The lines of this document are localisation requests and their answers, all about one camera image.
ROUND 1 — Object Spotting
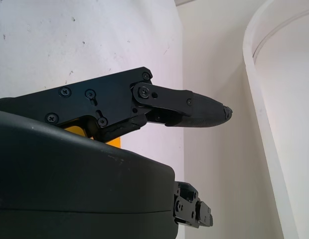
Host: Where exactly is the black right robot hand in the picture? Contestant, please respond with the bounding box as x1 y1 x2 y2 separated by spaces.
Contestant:
0 66 233 239

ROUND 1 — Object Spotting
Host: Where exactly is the yellow wooden cube block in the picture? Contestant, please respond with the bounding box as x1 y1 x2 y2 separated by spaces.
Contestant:
63 119 123 149

